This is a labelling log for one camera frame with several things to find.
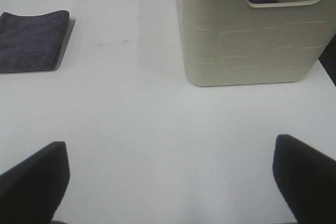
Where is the beige basket with grey rim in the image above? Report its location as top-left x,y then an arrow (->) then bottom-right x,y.
176,0 -> 335,87

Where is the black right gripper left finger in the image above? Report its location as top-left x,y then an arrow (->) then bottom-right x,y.
1,141 -> 70,223

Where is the dark grey towel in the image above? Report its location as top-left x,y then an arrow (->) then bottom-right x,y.
1,10 -> 70,73

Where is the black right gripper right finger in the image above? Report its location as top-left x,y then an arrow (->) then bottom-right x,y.
272,134 -> 335,223

